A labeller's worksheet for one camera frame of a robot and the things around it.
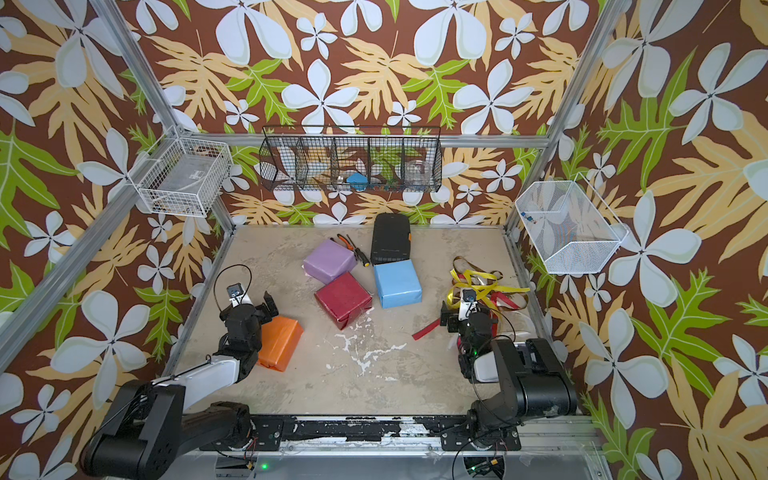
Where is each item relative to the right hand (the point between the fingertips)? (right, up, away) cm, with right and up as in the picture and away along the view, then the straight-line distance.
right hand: (459, 300), depth 92 cm
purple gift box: (-43, +12, +9) cm, 45 cm away
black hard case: (-21, +20, +17) cm, 34 cm away
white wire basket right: (+30, +23, -5) cm, 38 cm away
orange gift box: (-53, -9, -9) cm, 55 cm away
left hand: (-63, +2, -4) cm, 63 cm away
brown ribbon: (+9, +10, +16) cm, 21 cm away
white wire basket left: (-82, +38, -7) cm, 91 cm away
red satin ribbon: (+13, 0, +6) cm, 15 cm away
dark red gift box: (-36, 0, -1) cm, 36 cm away
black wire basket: (-34, +47, +6) cm, 58 cm away
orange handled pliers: (-33, +15, +18) cm, 40 cm away
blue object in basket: (-32, +39, +5) cm, 50 cm away
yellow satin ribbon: (+10, +4, +9) cm, 14 cm away
